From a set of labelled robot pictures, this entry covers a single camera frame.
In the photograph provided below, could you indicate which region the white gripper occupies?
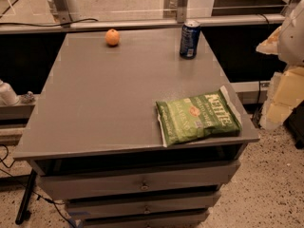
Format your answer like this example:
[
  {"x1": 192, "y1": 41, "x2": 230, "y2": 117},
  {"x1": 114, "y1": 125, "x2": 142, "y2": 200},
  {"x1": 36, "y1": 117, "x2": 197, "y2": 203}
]
[{"x1": 256, "y1": 0, "x2": 304, "y2": 130}]

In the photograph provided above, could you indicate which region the green jalapeno chip bag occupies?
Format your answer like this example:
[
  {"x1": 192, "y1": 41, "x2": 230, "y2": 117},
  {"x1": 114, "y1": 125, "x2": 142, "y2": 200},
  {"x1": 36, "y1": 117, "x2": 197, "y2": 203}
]
[{"x1": 156, "y1": 85, "x2": 242, "y2": 147}]

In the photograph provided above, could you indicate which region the blue pepsi can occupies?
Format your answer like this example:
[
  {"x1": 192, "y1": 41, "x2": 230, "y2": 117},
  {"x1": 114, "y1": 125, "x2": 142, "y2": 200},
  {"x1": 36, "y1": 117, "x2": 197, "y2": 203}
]
[{"x1": 180, "y1": 20, "x2": 200, "y2": 59}]

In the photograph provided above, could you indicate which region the orange fruit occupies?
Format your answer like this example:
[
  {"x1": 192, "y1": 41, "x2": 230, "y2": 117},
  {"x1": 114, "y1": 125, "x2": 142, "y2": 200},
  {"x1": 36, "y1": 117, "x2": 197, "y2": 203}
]
[{"x1": 104, "y1": 28, "x2": 120, "y2": 47}]

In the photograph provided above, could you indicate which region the grey drawer cabinet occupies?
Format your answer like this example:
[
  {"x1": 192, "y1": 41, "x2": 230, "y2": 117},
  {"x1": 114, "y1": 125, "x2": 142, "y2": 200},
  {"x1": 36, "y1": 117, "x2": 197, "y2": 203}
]
[{"x1": 12, "y1": 28, "x2": 261, "y2": 228}]

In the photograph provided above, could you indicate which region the bottom grey drawer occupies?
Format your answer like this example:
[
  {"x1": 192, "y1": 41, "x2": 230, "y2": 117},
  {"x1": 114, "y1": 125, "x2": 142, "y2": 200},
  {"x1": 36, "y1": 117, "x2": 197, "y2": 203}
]
[{"x1": 83, "y1": 209, "x2": 209, "y2": 228}]

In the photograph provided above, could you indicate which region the grey drawer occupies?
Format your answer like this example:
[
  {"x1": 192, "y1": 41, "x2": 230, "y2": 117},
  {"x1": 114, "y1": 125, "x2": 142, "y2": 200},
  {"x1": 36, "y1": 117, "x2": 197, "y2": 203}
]
[
  {"x1": 83, "y1": 209, "x2": 209, "y2": 228},
  {"x1": 66, "y1": 192, "x2": 220, "y2": 219},
  {"x1": 37, "y1": 161, "x2": 240, "y2": 200}
]

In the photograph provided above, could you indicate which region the middle grey drawer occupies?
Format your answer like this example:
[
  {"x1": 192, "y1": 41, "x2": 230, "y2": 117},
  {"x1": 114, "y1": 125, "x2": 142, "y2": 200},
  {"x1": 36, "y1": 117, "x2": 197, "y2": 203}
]
[{"x1": 66, "y1": 192, "x2": 220, "y2": 219}]

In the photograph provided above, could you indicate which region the top grey drawer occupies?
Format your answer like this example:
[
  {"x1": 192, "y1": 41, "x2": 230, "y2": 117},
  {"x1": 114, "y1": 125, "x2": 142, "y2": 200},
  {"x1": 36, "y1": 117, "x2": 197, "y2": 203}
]
[{"x1": 37, "y1": 161, "x2": 240, "y2": 200}]

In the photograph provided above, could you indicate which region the small metal clamp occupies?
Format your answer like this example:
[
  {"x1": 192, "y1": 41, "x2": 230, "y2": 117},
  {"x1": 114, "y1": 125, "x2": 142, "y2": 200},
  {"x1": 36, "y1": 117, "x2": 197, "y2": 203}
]
[{"x1": 20, "y1": 91, "x2": 35, "y2": 104}]

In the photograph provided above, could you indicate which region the white bottle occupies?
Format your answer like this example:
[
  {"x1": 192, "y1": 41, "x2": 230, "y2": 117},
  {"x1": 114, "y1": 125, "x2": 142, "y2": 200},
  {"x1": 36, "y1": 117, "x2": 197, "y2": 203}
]
[{"x1": 0, "y1": 80, "x2": 19, "y2": 105}]

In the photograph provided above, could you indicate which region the black table leg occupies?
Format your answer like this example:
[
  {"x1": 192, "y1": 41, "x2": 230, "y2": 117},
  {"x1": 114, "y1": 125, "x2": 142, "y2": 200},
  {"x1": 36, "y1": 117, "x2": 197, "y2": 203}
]
[{"x1": 15, "y1": 170, "x2": 37, "y2": 225}]

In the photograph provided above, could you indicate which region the right metal post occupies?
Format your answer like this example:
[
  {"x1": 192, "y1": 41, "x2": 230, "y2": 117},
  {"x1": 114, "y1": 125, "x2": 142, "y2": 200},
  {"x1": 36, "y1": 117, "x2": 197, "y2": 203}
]
[{"x1": 176, "y1": 0, "x2": 188, "y2": 23}]

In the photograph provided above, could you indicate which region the metal post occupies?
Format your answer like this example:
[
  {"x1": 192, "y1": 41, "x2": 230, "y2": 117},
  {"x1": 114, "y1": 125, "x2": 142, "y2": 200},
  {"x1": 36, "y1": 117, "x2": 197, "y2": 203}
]
[
  {"x1": 53, "y1": 0, "x2": 80, "y2": 24},
  {"x1": 176, "y1": 0, "x2": 188, "y2": 23}
]

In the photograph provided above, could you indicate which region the left metal post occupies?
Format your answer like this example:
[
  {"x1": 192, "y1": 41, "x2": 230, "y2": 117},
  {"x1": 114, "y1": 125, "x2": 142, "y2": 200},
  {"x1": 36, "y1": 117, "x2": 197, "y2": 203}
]
[{"x1": 53, "y1": 0, "x2": 80, "y2": 24}]

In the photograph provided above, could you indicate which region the grey metal rail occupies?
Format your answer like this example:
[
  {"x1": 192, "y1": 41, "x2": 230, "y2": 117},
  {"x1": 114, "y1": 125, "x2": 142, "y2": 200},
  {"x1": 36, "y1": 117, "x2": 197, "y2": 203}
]
[{"x1": 0, "y1": 13, "x2": 285, "y2": 34}]

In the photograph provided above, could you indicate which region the black cable on rail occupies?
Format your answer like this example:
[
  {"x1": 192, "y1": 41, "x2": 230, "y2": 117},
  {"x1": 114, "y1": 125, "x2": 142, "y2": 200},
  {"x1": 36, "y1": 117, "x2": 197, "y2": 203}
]
[{"x1": 0, "y1": 17, "x2": 100, "y2": 29}]

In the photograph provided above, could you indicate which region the black floor cable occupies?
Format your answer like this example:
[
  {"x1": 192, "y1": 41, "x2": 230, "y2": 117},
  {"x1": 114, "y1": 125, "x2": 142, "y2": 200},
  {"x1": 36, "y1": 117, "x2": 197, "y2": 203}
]
[{"x1": 0, "y1": 143, "x2": 77, "y2": 228}]

